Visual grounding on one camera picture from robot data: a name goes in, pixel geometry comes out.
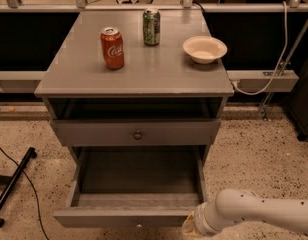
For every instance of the beige covered gripper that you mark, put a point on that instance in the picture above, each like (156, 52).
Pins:
(200, 220)

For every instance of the grey drawer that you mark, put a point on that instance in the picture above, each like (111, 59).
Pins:
(135, 132)
(149, 186)

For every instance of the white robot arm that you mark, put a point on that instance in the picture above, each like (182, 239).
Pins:
(232, 207)

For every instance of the grey wooden drawer cabinet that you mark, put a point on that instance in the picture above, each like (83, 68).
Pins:
(155, 83)

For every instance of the grey top drawer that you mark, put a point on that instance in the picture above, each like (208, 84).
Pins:
(135, 132)

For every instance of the white bowl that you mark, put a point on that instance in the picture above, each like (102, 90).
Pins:
(204, 49)

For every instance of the black stand leg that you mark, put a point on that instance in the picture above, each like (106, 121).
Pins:
(9, 182)

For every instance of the red cola can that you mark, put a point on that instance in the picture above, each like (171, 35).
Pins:
(112, 47)

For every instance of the green soda can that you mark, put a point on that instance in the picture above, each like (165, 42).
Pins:
(151, 27)

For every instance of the metal railing frame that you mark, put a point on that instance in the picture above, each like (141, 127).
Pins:
(44, 8)

